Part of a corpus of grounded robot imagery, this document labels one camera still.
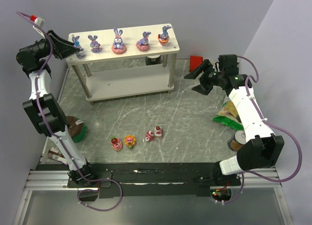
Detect red plastic block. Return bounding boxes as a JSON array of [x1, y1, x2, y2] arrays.
[[189, 55, 203, 72]]

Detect brown snack bar wrapper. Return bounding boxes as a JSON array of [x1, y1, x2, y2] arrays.
[[47, 147, 68, 165]]

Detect small purple bunny toy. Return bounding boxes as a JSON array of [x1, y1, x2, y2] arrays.
[[71, 34, 86, 59]]

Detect purple bunny with red bow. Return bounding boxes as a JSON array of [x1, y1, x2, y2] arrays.
[[88, 35, 102, 53]]

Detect orange sunflower toy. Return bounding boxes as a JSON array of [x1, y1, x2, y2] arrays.
[[124, 135, 136, 149]]

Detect green chips bag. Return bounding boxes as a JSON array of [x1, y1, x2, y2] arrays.
[[213, 97, 244, 131]]

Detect pink strawberry bear toy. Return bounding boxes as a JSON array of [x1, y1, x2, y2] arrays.
[[110, 137, 123, 151]]

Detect tin can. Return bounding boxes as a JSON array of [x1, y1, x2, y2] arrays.
[[228, 130, 246, 152]]

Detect black jar behind shelf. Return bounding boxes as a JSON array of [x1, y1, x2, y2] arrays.
[[145, 55, 161, 65]]

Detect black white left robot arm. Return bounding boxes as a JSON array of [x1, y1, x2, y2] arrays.
[[16, 30, 95, 186]]

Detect white two-tier wooden shelf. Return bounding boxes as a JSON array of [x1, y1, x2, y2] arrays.
[[66, 23, 180, 104]]

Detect pink white roll cake toy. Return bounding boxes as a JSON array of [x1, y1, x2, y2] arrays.
[[145, 131, 154, 142]]

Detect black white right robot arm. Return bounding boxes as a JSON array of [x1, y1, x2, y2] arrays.
[[184, 55, 284, 175]]

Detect strawberry cake toy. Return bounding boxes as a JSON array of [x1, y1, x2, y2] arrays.
[[154, 126, 163, 137]]

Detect chocolate donut on green plate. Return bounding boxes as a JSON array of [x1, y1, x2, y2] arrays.
[[66, 116, 88, 143]]

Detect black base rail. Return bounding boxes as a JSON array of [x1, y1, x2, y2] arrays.
[[67, 161, 244, 200]]

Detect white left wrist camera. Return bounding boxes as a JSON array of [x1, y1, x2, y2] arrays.
[[30, 15, 45, 38]]

